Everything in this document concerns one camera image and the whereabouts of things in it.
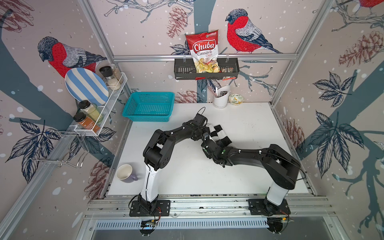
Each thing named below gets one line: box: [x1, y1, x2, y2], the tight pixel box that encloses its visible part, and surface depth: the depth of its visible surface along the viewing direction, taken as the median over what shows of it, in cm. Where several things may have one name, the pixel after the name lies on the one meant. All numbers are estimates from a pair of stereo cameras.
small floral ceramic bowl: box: [228, 93, 244, 106], surface depth 125 cm
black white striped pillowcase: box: [206, 123, 232, 147], surface depth 100 cm
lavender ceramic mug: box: [116, 164, 139, 183], surface depth 80 cm
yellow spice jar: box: [78, 100, 104, 123], surface depth 67 cm
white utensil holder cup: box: [213, 85, 231, 109], surface depth 117 cm
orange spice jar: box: [73, 112, 101, 133], surface depth 63 cm
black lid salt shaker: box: [99, 65, 121, 91], surface depth 83 cm
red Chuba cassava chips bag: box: [185, 29, 221, 80], surface depth 83 cm
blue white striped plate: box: [64, 67, 109, 106], surface depth 73 cm
